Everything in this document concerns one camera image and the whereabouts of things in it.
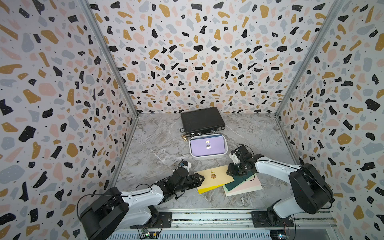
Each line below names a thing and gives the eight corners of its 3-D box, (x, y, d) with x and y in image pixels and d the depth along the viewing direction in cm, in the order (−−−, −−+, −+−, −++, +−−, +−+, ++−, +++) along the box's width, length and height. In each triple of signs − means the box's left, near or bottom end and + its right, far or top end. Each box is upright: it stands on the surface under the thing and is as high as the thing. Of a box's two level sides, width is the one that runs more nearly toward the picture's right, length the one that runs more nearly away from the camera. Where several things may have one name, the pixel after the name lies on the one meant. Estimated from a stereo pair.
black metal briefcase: (188, 140, 107) (187, 135, 102) (180, 117, 122) (179, 112, 117) (226, 130, 114) (227, 125, 109) (214, 110, 128) (214, 104, 124)
